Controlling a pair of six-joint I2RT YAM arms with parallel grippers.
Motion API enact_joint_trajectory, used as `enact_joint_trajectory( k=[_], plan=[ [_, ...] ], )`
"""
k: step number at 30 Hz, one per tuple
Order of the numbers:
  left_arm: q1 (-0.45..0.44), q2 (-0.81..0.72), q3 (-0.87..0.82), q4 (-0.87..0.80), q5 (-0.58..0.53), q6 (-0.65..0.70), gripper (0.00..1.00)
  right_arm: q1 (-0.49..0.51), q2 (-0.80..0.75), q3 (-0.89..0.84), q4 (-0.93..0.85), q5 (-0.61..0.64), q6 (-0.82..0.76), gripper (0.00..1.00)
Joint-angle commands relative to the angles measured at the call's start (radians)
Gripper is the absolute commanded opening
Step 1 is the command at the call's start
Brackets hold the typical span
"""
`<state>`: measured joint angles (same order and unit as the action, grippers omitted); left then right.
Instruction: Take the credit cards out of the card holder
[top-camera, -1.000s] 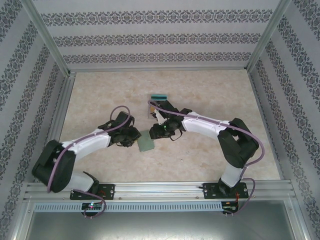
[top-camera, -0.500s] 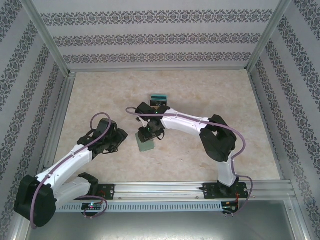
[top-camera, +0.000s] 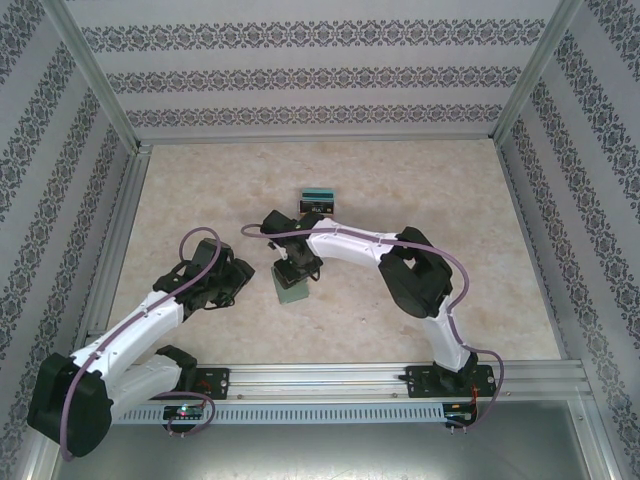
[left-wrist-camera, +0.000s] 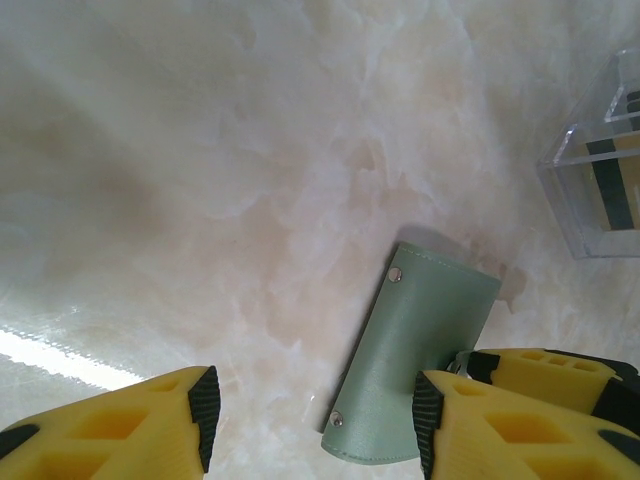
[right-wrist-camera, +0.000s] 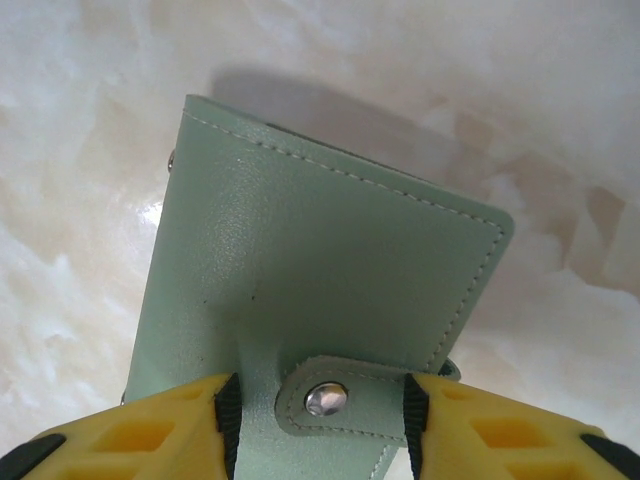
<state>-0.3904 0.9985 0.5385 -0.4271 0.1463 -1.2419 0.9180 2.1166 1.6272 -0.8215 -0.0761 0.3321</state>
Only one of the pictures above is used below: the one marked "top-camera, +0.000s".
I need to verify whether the aluminium side rail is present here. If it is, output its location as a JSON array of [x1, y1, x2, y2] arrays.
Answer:
[[69, 144, 154, 364], [497, 142, 574, 362]]

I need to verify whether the pale green card holder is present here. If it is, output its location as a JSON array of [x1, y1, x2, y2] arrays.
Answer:
[[271, 267, 312, 305]]

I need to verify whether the grey metal front panel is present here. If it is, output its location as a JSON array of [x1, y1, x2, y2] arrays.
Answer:
[[49, 399, 601, 480]]

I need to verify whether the small circuit board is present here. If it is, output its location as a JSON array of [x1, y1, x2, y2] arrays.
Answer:
[[163, 404, 207, 422], [443, 408, 480, 426]]

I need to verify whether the black VIP card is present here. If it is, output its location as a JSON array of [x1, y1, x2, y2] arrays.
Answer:
[[298, 197, 337, 217]]

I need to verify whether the purple cable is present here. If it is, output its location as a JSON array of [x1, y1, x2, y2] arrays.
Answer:
[[58, 226, 217, 461], [240, 223, 506, 431]]

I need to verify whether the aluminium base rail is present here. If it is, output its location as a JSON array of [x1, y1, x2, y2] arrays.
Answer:
[[74, 362, 587, 401]]

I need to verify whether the aluminium frame post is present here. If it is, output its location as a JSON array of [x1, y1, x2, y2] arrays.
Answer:
[[47, 0, 154, 156], [568, 398, 619, 480], [491, 0, 587, 147], [8, 447, 64, 480]]

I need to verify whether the aluminium rear crossbar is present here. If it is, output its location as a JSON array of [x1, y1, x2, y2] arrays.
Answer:
[[134, 133, 499, 147]]

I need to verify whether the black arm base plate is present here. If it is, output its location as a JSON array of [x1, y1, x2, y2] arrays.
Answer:
[[192, 367, 232, 401], [404, 364, 495, 400]]

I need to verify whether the slotted grey cable duct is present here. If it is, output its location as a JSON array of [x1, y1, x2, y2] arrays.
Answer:
[[110, 402, 447, 425]]

